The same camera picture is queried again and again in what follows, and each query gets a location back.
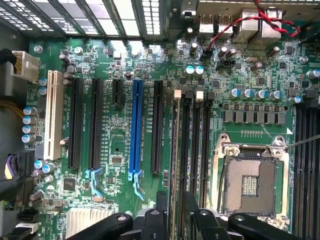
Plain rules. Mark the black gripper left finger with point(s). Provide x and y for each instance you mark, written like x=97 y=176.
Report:
x=155 y=225

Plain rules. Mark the white power connector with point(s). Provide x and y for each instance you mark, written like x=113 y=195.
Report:
x=27 y=66

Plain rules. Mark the long black expansion slot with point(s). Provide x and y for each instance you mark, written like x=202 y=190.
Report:
x=96 y=122
x=75 y=122
x=157 y=125

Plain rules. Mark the silver finned heat sink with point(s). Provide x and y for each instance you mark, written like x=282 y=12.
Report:
x=85 y=220

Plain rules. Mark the open metal PC case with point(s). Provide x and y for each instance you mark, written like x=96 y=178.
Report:
x=175 y=25

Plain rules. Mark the green Dell motherboard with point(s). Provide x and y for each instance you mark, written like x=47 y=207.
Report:
x=117 y=140

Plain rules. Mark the CPU socket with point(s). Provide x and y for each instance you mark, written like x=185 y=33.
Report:
x=250 y=185

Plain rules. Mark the metal locking lever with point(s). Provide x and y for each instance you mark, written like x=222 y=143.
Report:
x=302 y=142

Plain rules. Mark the blue expansion slot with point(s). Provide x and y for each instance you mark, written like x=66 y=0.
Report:
x=136 y=125

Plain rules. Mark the metal USB port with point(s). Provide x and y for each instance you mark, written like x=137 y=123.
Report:
x=206 y=25
x=225 y=25

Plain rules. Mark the white expansion slot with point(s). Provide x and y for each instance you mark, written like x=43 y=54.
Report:
x=53 y=115

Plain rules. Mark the short black expansion slot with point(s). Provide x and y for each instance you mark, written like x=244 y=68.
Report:
x=117 y=92

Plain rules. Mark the metal rear port block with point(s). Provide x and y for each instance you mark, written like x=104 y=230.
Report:
x=246 y=27
x=271 y=32

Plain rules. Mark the metal socket cover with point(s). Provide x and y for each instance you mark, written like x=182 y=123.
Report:
x=271 y=221

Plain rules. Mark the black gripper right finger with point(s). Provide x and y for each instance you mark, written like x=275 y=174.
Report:
x=205 y=225

